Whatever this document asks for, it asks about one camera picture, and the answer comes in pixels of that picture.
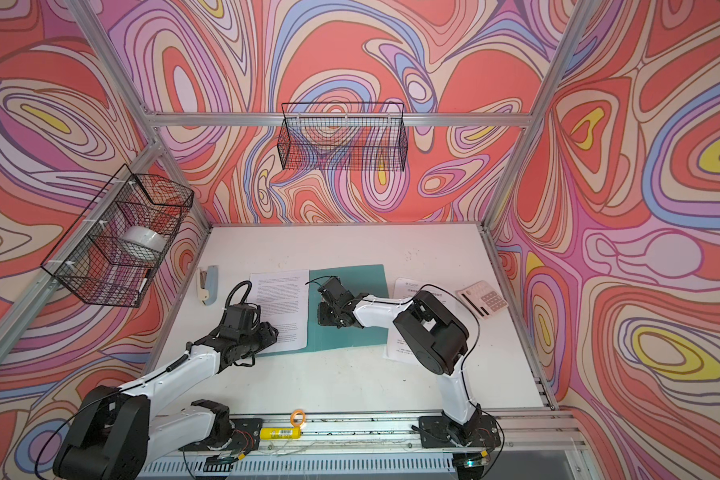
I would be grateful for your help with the teal folder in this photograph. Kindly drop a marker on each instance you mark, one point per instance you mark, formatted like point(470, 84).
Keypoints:
point(366, 281)

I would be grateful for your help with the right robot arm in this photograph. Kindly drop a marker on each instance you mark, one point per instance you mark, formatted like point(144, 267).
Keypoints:
point(435, 336)

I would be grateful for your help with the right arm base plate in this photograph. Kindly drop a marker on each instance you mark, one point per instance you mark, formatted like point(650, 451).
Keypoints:
point(441, 432)

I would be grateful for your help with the printed paper sheet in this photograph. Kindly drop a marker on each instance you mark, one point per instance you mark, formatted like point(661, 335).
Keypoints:
point(284, 300)
point(396, 348)

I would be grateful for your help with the yellow cylinder with label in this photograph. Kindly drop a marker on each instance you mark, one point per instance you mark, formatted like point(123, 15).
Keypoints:
point(280, 433)

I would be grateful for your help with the grey white stapler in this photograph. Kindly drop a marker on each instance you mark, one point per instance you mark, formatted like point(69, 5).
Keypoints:
point(207, 287)

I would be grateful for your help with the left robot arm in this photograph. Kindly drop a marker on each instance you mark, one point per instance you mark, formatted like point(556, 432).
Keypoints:
point(120, 430)

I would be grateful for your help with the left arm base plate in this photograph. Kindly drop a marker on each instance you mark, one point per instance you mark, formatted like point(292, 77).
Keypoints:
point(242, 436)

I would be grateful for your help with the white pink calculator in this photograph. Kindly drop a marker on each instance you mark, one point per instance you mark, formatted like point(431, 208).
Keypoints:
point(482, 299)

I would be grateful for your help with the black wire basket back wall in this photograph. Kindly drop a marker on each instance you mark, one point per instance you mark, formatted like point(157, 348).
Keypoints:
point(343, 136)

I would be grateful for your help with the black wire basket wall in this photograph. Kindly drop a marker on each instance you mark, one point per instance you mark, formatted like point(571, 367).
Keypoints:
point(94, 267)
point(343, 136)

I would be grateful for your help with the black wire basket left wall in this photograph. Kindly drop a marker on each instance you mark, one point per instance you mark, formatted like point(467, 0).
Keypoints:
point(94, 267)

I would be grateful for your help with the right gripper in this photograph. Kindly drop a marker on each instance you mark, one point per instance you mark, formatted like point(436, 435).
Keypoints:
point(323, 317)

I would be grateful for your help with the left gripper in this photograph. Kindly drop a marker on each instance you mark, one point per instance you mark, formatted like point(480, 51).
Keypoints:
point(267, 335)

